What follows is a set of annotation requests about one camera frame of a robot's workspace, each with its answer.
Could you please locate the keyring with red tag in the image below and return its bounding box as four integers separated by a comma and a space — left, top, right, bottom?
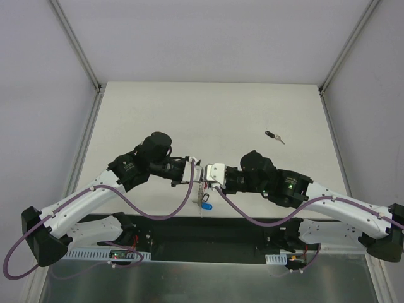
195, 182, 210, 207

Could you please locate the blue head key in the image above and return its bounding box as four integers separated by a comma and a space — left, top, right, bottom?
200, 202, 213, 210

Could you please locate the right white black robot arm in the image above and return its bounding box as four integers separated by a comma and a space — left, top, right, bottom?
212, 150, 403, 263

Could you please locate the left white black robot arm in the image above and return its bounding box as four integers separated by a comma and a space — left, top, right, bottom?
21, 132, 189, 267

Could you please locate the black head silver key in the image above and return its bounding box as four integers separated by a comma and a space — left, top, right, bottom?
265, 131, 285, 145

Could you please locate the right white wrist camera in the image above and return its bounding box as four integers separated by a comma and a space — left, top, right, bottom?
203, 163, 227, 189

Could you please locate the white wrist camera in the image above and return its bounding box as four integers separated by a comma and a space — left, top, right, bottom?
203, 163, 227, 189
181, 156, 203, 184

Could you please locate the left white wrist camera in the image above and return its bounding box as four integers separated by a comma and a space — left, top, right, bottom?
181, 156, 203, 184

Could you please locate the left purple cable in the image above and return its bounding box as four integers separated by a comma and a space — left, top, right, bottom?
3, 159, 196, 281

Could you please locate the right white cable duct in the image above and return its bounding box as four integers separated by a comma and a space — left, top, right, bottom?
265, 253, 288, 266

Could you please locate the left aluminium table rail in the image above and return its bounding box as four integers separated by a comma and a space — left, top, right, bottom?
62, 90, 104, 199

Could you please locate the aluminium table rail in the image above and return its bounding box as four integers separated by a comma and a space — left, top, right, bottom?
319, 92, 352, 196
62, 90, 104, 199

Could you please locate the right aluminium table rail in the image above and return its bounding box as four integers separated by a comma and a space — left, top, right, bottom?
319, 92, 352, 196

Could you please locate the left aluminium frame post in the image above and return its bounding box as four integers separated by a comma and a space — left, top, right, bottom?
47, 0, 102, 93

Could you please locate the aluminium frame post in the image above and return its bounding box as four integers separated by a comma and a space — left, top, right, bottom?
318, 0, 382, 96
47, 0, 102, 93

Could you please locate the right aluminium frame post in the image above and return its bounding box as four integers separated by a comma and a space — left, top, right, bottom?
318, 0, 382, 96

